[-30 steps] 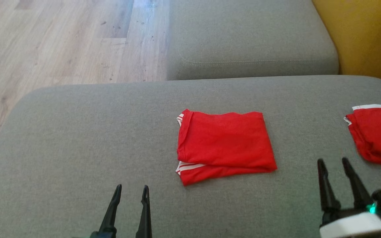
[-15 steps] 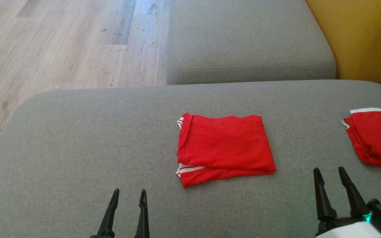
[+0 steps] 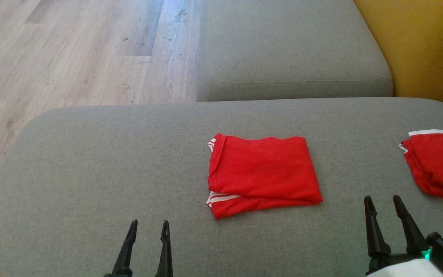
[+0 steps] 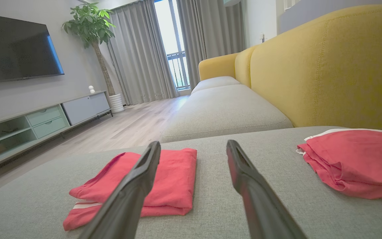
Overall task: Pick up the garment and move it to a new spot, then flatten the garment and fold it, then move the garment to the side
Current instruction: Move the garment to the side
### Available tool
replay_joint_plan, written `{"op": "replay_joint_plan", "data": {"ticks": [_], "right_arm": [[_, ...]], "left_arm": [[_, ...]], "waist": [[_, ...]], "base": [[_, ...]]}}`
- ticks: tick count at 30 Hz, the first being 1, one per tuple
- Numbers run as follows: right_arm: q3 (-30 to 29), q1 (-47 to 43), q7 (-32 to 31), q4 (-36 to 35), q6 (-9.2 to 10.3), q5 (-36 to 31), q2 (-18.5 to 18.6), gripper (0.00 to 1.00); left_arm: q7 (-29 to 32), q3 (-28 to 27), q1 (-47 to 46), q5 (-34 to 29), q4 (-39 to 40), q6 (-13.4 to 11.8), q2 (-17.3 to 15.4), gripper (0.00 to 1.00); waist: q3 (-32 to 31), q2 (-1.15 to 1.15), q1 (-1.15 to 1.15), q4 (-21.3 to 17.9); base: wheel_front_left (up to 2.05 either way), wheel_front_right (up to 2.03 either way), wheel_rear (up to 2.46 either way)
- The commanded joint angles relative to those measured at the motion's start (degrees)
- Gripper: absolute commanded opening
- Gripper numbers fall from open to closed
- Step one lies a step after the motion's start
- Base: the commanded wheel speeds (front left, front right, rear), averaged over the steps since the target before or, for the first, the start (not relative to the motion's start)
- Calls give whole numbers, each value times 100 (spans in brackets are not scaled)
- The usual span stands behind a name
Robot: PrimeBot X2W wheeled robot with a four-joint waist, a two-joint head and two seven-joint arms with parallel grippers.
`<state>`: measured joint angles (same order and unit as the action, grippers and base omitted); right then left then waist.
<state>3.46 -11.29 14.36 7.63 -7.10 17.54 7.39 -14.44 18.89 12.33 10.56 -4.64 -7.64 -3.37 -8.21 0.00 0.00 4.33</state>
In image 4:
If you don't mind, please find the yellow sofa armrest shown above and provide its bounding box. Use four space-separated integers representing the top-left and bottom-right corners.
198 52 239 82

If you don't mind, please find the white ribbed plant pot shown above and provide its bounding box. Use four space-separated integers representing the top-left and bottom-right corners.
109 93 125 114

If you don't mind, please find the green leafy indoor tree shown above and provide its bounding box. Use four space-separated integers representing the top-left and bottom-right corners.
62 3 117 97

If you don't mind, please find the medium grey sofa seat cushion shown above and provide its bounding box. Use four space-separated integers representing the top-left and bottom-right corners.
160 84 293 143

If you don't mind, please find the large grey sofa seat cushion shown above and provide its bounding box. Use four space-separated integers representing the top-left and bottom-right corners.
0 125 382 239

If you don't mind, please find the long grey green TV cabinet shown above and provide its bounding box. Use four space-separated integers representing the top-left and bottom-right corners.
0 91 113 182

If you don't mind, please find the narrow yellow sofa backrest cushion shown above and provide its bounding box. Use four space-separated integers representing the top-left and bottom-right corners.
234 45 261 88

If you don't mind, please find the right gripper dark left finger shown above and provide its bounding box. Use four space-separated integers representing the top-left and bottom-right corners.
78 141 161 239

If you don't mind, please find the black flat screen television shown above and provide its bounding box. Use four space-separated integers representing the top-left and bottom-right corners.
0 13 65 86

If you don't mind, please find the bright balcony glass door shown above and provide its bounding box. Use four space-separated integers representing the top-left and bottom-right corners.
154 0 191 91

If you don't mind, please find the red shorts white waistband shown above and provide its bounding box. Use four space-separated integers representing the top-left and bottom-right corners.
296 128 382 206

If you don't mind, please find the grey curtain beside sofa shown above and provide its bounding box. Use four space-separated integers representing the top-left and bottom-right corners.
177 0 246 90

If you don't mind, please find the red jersey white striped trim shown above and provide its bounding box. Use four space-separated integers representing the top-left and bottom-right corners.
63 148 198 231

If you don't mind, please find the dark balcony railing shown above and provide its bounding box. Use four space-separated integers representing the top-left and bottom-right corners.
167 50 190 89

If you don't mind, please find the wide grey curtain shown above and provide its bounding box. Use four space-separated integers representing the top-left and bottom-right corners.
106 0 179 106

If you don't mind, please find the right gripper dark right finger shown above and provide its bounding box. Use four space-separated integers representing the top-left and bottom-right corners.
226 139 308 239

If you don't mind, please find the small grey sofa seat cushion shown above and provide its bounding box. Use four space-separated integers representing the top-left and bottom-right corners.
191 76 241 95

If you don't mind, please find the large yellow sofa backrest cushion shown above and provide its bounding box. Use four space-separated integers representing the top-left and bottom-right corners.
250 4 382 135

